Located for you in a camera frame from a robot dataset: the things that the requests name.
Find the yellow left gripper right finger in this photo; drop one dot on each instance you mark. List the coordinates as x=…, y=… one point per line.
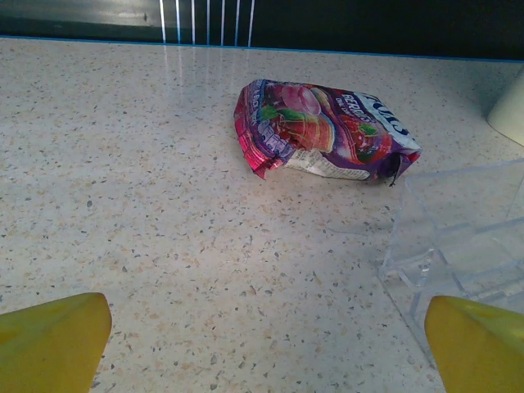
x=479, y=352

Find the beige knife block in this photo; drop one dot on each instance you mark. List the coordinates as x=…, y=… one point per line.
x=511, y=110

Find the red card pack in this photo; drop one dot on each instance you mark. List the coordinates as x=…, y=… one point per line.
x=454, y=241

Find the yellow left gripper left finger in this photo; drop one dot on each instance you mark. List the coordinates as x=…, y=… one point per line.
x=49, y=348

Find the purple berry candy bag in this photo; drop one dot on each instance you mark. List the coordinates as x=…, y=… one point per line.
x=319, y=127

